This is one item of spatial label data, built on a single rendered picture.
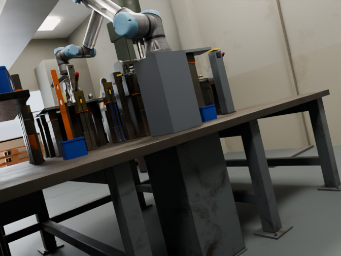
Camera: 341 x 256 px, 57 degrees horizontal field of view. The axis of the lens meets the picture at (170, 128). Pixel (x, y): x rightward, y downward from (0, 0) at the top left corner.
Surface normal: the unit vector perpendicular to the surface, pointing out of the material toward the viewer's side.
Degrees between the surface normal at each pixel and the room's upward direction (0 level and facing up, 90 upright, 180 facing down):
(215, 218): 90
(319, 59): 90
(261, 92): 90
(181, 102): 90
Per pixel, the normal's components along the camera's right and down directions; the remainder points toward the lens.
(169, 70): 0.60, -0.11
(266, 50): -0.76, 0.22
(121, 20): -0.58, 0.27
